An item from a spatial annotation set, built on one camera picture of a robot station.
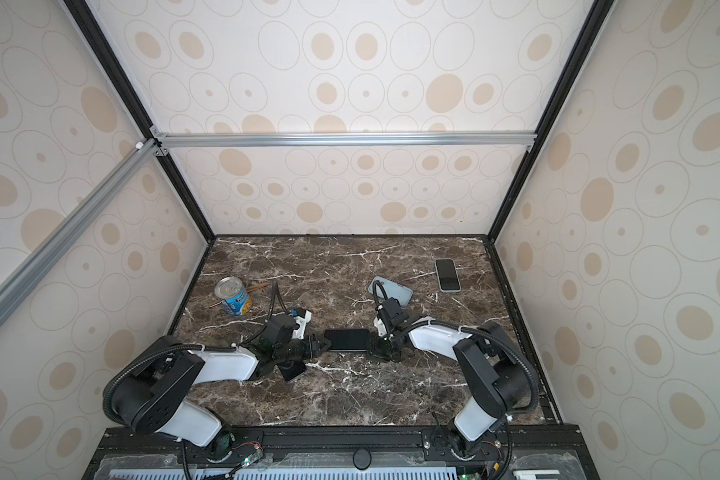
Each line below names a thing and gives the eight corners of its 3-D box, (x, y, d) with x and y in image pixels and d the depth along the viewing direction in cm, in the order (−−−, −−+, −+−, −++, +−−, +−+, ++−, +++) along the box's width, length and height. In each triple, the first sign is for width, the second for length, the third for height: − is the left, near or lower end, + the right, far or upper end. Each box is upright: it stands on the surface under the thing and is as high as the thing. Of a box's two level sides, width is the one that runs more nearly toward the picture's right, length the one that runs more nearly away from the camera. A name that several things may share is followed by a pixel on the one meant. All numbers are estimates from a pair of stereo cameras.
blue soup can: (224, 317, 99) (210, 296, 90) (231, 297, 104) (218, 276, 95) (248, 317, 99) (236, 297, 90) (254, 297, 104) (243, 276, 95)
